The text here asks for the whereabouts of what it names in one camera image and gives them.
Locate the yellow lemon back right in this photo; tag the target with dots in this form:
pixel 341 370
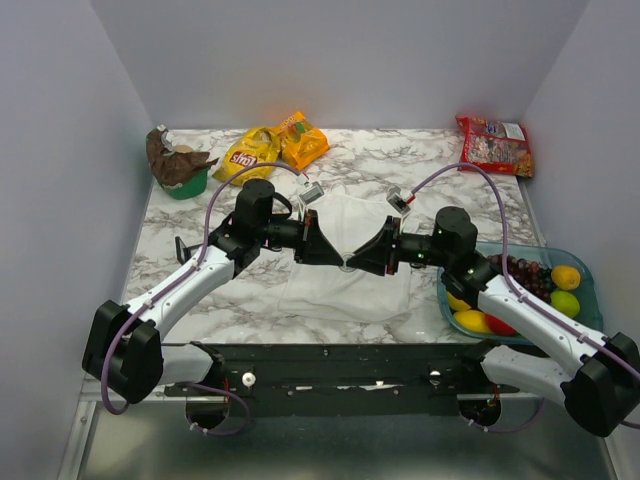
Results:
pixel 566 277

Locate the black brooch display box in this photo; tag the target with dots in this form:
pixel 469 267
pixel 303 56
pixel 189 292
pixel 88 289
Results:
pixel 184 252

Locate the aluminium frame profile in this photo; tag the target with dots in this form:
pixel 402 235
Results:
pixel 153 441

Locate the dark purple grape bunch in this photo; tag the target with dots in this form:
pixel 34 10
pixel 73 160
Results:
pixel 533 276

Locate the white cloth garment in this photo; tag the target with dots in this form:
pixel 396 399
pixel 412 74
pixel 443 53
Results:
pixel 325 292

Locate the yellow chips bag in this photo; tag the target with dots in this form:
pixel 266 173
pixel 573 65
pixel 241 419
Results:
pixel 258 146

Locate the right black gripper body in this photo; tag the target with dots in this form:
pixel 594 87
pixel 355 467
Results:
pixel 394 239

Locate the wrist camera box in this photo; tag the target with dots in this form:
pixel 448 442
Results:
pixel 400 201
pixel 310 192

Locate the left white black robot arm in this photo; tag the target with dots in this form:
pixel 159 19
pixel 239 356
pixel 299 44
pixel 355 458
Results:
pixel 125 349

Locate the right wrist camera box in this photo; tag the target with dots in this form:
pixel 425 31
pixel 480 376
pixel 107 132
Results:
pixel 400 201

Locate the yellow lemon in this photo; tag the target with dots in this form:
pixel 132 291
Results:
pixel 566 277
pixel 473 321

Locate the red snack bag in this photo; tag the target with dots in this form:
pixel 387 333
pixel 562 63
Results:
pixel 496 146

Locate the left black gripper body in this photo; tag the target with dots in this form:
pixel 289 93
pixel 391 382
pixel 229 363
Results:
pixel 302 254

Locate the yellow lemon front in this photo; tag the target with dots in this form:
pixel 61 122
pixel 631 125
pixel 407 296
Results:
pixel 473 321

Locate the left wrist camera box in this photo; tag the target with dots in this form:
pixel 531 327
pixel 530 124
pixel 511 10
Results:
pixel 310 192

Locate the green lime toy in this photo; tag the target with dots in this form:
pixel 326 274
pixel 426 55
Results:
pixel 566 303

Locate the yellow fruit front left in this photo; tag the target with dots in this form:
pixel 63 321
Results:
pixel 456 304

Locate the orange snack bag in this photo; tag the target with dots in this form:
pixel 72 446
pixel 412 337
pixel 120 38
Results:
pixel 301 142

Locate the green bowl with brown paper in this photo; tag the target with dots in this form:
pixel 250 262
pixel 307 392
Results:
pixel 180 170

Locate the red apple toy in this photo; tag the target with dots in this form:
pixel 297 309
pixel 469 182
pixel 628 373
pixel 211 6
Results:
pixel 498 327

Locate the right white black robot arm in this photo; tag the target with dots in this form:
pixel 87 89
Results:
pixel 595 377

